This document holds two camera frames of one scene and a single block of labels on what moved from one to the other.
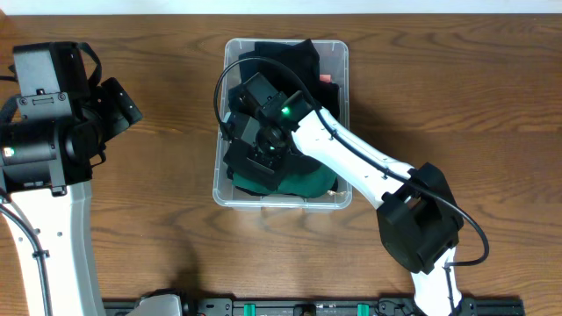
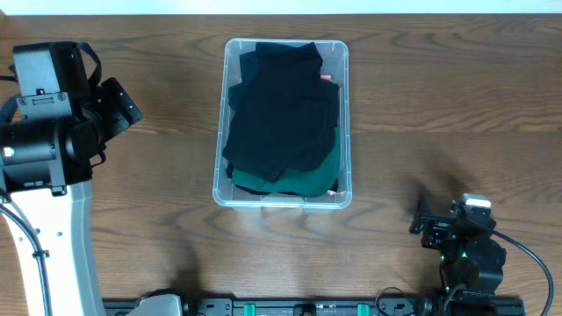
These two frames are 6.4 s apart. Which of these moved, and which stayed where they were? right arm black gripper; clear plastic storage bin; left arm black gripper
Moved: right arm black gripper
Stayed: clear plastic storage bin; left arm black gripper
